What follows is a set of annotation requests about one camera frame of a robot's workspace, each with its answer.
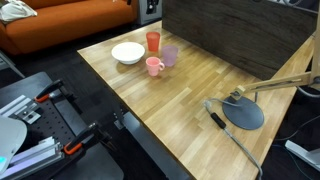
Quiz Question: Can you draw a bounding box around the red plastic cup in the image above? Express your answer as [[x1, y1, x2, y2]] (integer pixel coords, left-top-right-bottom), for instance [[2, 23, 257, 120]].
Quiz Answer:
[[146, 32, 160, 52]]

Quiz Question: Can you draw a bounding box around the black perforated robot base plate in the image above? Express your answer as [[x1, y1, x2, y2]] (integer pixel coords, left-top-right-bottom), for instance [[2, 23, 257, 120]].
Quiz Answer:
[[0, 72, 124, 180]]

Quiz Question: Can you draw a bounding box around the purple translucent cup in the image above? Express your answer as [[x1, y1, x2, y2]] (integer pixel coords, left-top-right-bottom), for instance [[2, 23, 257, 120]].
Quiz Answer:
[[162, 45, 178, 67]]

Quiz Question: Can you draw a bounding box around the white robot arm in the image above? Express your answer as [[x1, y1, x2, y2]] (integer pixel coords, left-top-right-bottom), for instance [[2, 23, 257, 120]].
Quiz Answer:
[[0, 116, 27, 174]]

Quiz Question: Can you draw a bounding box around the orange sofa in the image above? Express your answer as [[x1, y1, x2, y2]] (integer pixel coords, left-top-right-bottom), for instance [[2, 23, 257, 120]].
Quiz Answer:
[[0, 0, 138, 55]]

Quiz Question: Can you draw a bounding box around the pink mug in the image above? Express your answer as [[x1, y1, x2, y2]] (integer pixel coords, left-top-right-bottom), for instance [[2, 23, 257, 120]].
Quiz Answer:
[[146, 57, 165, 76]]

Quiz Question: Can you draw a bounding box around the white bowl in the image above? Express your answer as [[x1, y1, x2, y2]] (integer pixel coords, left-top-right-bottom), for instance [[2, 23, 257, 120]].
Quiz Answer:
[[111, 42, 145, 65]]

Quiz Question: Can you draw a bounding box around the wooden table with grey frame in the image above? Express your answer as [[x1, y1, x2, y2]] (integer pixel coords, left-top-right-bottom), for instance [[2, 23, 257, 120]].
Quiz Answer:
[[76, 19, 316, 180]]

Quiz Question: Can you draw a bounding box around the far black orange clamp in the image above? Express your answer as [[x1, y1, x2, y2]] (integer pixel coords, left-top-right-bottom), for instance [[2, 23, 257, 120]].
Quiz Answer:
[[34, 79, 63, 103]]

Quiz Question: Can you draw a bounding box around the aluminium extrusion rail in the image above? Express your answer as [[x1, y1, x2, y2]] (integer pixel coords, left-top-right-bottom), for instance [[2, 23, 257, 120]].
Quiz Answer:
[[0, 137, 64, 180]]

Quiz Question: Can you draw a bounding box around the near black orange clamp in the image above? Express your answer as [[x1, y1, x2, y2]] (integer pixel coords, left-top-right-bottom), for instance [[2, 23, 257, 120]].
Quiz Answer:
[[63, 123, 99, 155]]

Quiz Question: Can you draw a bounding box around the grey wooden desk lamp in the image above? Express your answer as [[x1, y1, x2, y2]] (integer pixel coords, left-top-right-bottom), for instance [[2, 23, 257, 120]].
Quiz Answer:
[[222, 15, 320, 130]]

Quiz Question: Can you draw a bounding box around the black orange clamp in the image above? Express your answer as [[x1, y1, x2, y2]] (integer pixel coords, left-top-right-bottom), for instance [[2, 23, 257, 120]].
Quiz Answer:
[[34, 79, 63, 103], [63, 123, 99, 155]]

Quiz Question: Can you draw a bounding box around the dark wooden board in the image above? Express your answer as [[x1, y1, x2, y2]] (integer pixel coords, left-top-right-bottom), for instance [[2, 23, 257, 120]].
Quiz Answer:
[[162, 0, 317, 80]]

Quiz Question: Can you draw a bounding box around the white cloth on sofa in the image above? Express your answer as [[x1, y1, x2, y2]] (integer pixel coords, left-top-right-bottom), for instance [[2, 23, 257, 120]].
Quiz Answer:
[[0, 0, 38, 23]]

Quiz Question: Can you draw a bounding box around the grey lamp cable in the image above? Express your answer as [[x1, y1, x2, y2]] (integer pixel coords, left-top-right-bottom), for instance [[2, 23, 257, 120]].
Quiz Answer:
[[203, 97, 264, 180]]

